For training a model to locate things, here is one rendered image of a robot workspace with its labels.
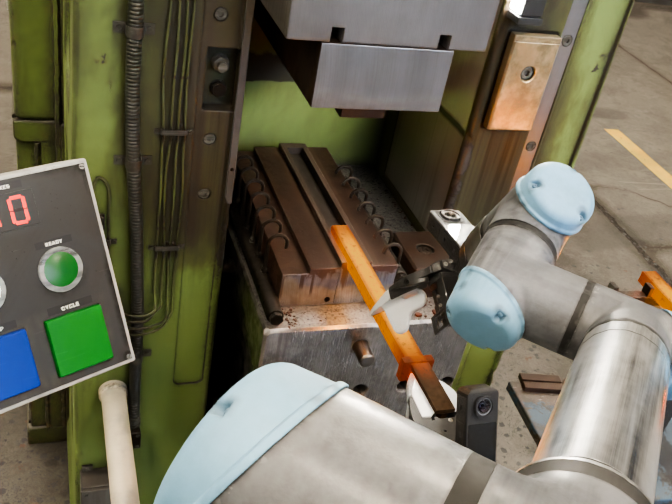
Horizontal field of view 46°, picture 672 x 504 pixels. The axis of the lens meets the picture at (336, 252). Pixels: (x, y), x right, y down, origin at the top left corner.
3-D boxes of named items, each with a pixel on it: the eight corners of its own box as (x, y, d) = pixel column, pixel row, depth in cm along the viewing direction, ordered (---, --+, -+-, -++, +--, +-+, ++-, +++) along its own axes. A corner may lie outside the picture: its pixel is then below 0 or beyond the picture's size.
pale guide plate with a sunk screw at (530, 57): (531, 131, 140) (563, 38, 130) (487, 130, 137) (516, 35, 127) (525, 126, 141) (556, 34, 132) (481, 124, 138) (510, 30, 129)
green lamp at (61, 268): (80, 289, 100) (80, 261, 98) (41, 291, 99) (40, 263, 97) (79, 275, 103) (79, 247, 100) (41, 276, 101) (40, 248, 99)
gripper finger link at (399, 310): (365, 344, 100) (427, 320, 96) (357, 301, 102) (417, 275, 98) (379, 347, 102) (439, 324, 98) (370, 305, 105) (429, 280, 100)
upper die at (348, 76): (438, 112, 117) (455, 51, 112) (310, 108, 110) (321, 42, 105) (350, 16, 149) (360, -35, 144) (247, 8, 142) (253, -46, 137)
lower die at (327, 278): (388, 300, 136) (399, 260, 132) (277, 306, 129) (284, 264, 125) (320, 179, 168) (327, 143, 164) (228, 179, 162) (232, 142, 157)
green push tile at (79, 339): (114, 357, 104) (101, 303, 102) (61, 378, 99) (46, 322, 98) (108, 355, 105) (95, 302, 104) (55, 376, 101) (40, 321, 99)
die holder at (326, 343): (418, 487, 161) (477, 317, 137) (235, 513, 148) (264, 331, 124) (337, 314, 204) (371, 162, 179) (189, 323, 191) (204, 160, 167)
